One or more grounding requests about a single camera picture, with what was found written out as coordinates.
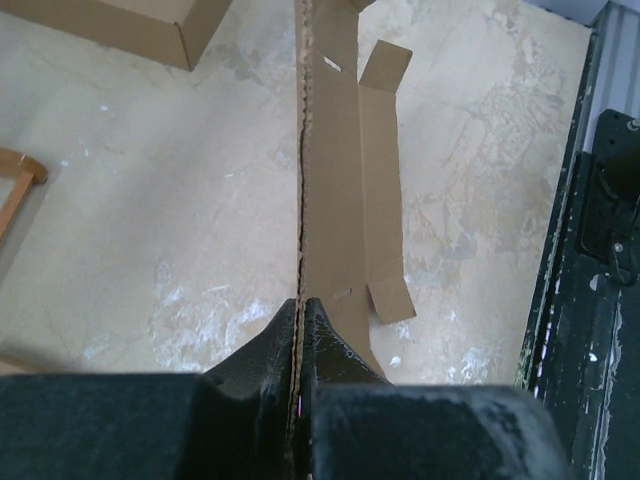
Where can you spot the large closed cardboard box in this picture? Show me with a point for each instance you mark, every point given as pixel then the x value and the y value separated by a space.
pixel 173 33

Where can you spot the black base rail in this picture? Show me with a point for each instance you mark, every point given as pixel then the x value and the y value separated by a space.
pixel 580 353

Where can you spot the wooden rack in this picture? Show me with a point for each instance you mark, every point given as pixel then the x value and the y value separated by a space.
pixel 26 172

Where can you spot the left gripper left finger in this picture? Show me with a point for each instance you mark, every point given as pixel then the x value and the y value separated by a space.
pixel 226 423

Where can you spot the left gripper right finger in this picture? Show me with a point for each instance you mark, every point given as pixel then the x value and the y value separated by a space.
pixel 363 427

